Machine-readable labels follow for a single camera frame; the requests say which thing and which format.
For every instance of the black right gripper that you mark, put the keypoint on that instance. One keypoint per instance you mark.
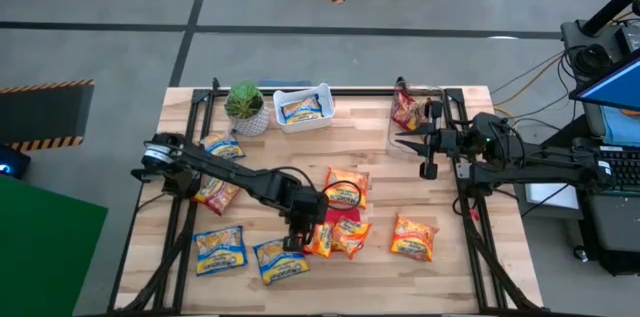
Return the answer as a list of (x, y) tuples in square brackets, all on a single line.
[(450, 143)]

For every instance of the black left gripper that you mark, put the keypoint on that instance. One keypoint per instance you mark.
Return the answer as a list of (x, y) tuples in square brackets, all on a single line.
[(307, 207)]

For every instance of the red Maruchan noodle pack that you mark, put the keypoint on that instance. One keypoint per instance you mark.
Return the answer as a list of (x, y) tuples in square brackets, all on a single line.
[(402, 112), (217, 197), (422, 113)]

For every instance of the orange Maruchan noodle pack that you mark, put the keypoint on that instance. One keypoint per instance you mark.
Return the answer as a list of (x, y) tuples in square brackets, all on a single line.
[(350, 237), (322, 239), (414, 237), (345, 191)]

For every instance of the blue Maruchan noodle pack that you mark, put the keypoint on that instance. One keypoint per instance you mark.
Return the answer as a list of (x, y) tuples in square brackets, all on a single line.
[(227, 148), (280, 264), (220, 252), (302, 111)]

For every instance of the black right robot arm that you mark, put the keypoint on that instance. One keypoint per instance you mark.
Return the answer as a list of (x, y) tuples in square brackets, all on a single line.
[(540, 164)]

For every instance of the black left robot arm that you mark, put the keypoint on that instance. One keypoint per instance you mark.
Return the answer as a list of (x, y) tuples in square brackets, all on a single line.
[(225, 169)]

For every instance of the clear plastic bin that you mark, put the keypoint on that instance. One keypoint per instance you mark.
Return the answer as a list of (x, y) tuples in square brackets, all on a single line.
[(435, 93)]

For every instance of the pink plastic bin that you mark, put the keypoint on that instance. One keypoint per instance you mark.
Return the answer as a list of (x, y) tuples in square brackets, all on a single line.
[(345, 214)]

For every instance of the white plastic bin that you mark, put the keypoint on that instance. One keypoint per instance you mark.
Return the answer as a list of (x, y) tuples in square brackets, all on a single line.
[(305, 127)]

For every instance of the white paper sheet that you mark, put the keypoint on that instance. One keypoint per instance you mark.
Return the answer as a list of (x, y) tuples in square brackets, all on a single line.
[(552, 197)]

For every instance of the succulent in white patterned pot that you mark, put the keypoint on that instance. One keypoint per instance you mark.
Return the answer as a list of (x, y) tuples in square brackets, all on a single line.
[(245, 102)]

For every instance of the computer monitor with blue screen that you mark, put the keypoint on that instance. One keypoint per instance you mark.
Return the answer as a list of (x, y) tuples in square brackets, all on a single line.
[(615, 87)]

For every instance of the black keyboard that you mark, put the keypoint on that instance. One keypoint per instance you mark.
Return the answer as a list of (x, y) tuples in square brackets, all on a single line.
[(620, 169)]

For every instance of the light blue cloth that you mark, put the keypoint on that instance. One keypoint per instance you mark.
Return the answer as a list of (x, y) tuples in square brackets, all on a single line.
[(622, 127)]

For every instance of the grey equipment cart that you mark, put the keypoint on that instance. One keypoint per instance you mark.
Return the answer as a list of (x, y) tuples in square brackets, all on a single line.
[(615, 222)]

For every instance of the black pole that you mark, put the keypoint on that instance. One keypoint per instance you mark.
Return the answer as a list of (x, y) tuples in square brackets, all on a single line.
[(612, 7)]

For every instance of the green board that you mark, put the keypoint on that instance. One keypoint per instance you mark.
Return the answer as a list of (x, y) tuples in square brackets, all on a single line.
[(45, 257)]

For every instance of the black device with blue light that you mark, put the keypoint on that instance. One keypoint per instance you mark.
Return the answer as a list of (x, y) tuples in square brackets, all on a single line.
[(15, 164)]

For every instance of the grey metal mount bracket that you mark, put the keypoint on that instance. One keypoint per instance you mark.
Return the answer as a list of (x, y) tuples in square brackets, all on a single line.
[(462, 171)]

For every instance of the black aluminium table frame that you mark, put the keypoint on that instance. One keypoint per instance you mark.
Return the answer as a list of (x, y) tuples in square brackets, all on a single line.
[(365, 91)]

